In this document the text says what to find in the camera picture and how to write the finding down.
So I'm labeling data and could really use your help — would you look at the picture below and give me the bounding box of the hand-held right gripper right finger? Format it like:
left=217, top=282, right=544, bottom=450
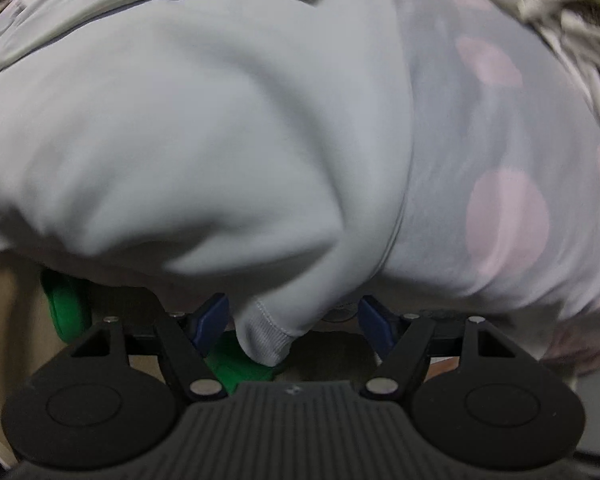
left=357, top=295, right=531, bottom=402

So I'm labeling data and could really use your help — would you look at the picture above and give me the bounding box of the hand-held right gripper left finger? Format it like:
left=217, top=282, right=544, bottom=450
left=70, top=294, right=231, bottom=402

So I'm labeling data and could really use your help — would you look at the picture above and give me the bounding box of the light grey sweatshirt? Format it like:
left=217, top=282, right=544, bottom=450
left=0, top=0, right=416, bottom=367

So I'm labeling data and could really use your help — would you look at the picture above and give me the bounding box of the green plastic object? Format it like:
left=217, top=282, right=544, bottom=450
left=205, top=332, right=287, bottom=394
left=40, top=267, right=93, bottom=345

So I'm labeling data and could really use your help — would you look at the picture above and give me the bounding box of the pink polka dot bed sheet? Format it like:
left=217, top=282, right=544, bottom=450
left=5, top=0, right=600, bottom=376

